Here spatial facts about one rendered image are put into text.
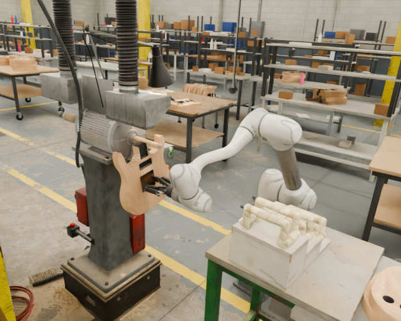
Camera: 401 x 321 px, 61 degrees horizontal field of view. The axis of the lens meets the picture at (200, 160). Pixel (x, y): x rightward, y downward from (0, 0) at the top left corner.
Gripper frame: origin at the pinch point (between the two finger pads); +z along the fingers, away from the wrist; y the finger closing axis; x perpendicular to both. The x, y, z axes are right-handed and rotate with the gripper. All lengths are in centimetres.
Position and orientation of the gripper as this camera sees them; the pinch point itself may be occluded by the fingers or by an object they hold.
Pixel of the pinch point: (147, 181)
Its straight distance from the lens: 189.4
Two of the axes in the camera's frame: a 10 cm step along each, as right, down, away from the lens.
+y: 6.1, -4.0, 6.8
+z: -7.9, -2.5, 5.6
